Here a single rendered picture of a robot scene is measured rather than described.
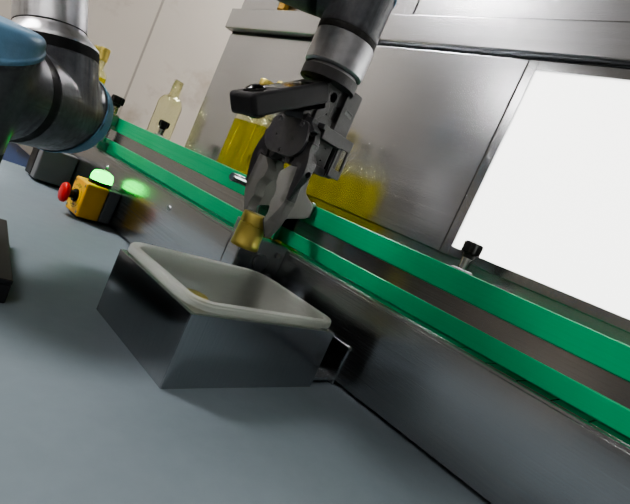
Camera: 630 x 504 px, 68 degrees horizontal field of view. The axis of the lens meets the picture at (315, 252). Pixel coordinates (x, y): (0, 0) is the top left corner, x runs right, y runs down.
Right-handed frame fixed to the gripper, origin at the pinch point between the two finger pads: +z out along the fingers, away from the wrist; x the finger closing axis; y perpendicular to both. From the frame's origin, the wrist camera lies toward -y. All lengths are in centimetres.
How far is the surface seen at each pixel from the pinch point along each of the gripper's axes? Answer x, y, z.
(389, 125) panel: 13.9, 34.4, -24.6
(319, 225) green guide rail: 5.8, 18.0, -2.0
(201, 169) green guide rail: 28.5, 8.8, -2.5
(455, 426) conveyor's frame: -27.1, 15.6, 12.0
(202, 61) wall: 287, 144, -70
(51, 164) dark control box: 77, 2, 11
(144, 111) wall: 292, 120, -18
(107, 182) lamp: 51, 4, 8
